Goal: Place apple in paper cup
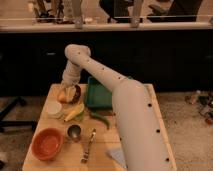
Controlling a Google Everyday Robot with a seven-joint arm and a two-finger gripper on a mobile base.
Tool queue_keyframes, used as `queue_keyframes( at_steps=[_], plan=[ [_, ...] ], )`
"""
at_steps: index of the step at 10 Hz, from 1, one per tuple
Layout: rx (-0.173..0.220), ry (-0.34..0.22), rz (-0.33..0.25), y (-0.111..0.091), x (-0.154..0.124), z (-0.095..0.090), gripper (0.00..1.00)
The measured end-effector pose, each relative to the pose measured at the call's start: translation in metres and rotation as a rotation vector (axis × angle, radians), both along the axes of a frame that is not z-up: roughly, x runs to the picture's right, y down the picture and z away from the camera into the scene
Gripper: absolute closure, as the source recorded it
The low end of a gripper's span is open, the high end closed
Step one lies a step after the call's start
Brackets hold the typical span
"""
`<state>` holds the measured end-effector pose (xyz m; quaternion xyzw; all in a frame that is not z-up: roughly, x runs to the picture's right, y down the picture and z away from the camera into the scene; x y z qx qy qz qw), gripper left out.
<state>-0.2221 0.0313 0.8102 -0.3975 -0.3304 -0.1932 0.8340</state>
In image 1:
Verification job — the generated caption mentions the dark red plum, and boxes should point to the dark red plum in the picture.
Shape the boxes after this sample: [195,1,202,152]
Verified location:
[71,85,81,104]

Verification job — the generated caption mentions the white paper cup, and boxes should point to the white paper cup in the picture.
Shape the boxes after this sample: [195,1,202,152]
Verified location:
[46,101,62,118]

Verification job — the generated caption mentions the green chili pepper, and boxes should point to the green chili pepper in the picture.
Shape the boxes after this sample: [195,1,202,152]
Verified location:
[90,112,110,129]

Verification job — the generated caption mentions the yellow banana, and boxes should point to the yellow banana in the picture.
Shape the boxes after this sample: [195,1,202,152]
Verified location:
[64,103,84,122]

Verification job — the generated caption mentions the white paper napkin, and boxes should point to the white paper napkin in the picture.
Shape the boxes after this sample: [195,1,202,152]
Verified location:
[107,148,126,168]

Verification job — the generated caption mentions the black office chair base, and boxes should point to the black office chair base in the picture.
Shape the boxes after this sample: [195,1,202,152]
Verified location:
[0,97,37,133]

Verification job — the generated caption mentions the small metal cup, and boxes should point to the small metal cup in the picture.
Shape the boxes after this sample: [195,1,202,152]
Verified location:
[67,125,81,142]

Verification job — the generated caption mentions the red yellow apple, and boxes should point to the red yellow apple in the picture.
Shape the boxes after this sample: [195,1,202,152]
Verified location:
[57,88,76,103]

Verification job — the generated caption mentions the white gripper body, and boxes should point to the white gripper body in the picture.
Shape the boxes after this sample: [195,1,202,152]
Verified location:
[62,61,81,87]

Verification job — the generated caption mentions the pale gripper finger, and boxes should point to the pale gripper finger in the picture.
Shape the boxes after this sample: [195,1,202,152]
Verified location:
[67,87,76,101]
[58,86,66,100]

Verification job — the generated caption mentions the orange bowl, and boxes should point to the orange bowl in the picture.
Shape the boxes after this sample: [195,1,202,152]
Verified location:
[31,128,64,161]

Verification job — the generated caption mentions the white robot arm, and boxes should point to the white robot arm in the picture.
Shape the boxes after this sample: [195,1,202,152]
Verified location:
[62,44,174,171]

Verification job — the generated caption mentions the dark cabinet counter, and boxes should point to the dark cabinet counter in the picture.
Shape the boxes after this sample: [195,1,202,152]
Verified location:
[0,22,213,97]

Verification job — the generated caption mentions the metal tongs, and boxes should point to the metal tongs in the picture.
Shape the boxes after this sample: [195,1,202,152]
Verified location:
[81,129,96,163]

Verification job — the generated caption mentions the green plastic tray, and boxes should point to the green plastic tray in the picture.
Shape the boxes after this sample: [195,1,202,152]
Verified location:
[84,76,112,110]

